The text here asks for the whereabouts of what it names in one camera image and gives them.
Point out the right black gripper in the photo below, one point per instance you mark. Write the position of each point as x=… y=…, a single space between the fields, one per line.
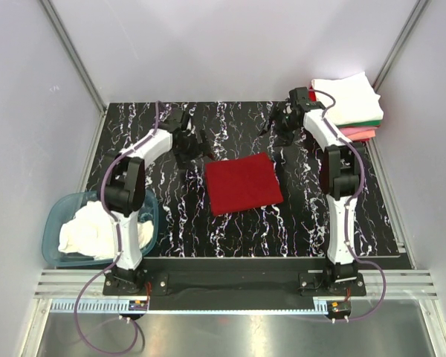
x=284 y=137

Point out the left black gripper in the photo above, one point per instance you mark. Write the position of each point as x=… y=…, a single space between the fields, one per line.
x=183 y=161

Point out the dark red t shirt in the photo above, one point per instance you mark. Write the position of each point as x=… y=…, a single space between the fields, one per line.
x=242 y=184

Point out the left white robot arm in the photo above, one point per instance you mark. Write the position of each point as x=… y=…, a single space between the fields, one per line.
x=123 y=189

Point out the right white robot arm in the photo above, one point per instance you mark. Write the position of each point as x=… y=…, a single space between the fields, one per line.
x=341 y=177

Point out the folded red t shirt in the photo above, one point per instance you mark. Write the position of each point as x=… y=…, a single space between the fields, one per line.
x=312 y=94

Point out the folded pink t shirt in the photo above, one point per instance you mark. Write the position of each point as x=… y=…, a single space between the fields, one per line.
x=351 y=130

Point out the folded white t shirt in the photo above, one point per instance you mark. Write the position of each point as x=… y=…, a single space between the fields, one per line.
x=355 y=99

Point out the black marbled table mat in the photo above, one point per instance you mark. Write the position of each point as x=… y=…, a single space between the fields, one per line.
x=178 y=200

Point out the folded salmon t shirt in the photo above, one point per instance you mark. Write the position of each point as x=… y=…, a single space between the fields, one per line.
x=362 y=136

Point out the folded green t shirt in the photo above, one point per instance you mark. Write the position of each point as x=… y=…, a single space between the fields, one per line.
x=375 y=123

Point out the white t shirt in basket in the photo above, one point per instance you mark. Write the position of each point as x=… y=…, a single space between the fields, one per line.
x=89 y=233

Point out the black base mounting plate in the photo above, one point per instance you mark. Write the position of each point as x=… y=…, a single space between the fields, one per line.
x=305 y=275

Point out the blue plastic basket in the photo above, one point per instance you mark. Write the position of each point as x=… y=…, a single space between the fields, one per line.
x=62 y=212

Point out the right aluminium corner post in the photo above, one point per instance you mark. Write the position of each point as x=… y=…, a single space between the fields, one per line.
x=401 y=41

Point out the aluminium corner post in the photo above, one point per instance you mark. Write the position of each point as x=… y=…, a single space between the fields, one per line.
x=72 y=53
x=401 y=41

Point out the left aluminium corner post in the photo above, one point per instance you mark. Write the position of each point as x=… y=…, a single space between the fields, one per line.
x=72 y=53

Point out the white slotted cable duct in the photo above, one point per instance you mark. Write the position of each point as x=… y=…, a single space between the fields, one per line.
x=193 y=307

